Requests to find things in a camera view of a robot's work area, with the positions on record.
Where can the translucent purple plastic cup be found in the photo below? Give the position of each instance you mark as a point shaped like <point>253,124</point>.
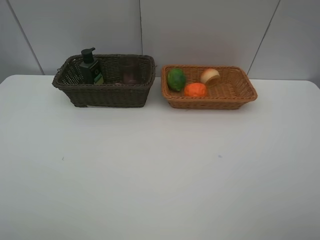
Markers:
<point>128,67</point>

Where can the tan wicker basket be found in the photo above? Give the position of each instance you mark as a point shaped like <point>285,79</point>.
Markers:
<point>232,90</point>

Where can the brown bread bun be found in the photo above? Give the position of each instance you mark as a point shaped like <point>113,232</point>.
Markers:
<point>209,77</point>

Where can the dark brown wicker basket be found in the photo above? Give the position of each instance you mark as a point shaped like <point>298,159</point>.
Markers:
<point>69,79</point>

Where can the dark green pump bottle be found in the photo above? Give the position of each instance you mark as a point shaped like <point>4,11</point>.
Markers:
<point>90,68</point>

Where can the green mango fruit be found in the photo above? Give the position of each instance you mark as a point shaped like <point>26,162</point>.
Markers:
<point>176,79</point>

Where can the orange mandarin fruit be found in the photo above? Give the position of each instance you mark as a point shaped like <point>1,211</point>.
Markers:
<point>195,90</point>

